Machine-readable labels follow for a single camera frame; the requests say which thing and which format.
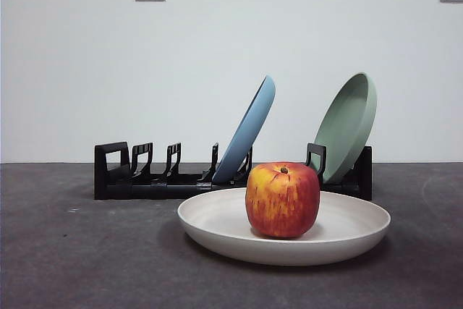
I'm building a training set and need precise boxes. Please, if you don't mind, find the green plate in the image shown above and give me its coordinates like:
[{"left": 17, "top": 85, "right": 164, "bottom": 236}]
[{"left": 313, "top": 72, "right": 378, "bottom": 185}]

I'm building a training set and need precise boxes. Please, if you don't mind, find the cream yellow plate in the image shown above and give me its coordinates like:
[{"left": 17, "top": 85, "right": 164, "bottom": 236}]
[{"left": 177, "top": 187, "right": 391, "bottom": 266}]

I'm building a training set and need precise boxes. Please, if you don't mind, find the black plate rack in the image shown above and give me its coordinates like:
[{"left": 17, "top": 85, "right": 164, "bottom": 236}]
[{"left": 93, "top": 141, "right": 373, "bottom": 201}]

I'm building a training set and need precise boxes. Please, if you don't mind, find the red yellow apple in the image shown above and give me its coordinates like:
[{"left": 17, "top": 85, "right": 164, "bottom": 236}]
[{"left": 245, "top": 161, "right": 321, "bottom": 240}]

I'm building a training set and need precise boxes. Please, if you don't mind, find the blue plate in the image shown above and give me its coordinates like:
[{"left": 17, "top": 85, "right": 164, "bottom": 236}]
[{"left": 211, "top": 75, "right": 276, "bottom": 184}]

